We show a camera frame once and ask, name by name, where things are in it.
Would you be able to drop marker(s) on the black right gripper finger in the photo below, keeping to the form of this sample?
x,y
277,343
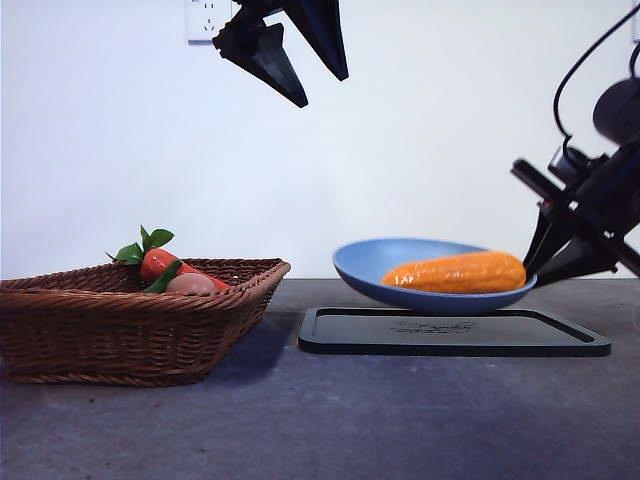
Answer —
x,y
585,260
547,235

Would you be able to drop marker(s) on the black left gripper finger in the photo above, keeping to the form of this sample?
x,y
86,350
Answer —
x,y
325,35
272,65

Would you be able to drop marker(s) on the orange-yellow corn cob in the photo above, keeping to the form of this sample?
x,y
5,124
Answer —
x,y
450,275

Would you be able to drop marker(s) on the blue round plate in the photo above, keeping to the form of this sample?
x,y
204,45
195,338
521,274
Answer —
x,y
370,260

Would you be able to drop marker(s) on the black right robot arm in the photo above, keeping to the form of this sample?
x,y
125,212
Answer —
x,y
620,110

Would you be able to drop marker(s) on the brown woven wicker basket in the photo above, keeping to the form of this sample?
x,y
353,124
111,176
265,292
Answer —
x,y
125,340

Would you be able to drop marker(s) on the black rectangular tray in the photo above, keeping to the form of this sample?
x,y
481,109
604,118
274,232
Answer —
x,y
450,345

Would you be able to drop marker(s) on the orange carrot with green leaves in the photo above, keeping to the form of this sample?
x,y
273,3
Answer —
x,y
155,262

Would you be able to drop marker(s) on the brown egg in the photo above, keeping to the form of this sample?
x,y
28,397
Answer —
x,y
192,284

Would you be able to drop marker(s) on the green chili pepper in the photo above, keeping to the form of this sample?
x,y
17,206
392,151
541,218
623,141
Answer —
x,y
165,280

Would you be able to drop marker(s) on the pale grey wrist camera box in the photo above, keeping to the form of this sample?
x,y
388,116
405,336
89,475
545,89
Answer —
x,y
570,162

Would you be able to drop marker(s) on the white wall socket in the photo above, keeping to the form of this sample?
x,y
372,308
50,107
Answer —
x,y
200,25

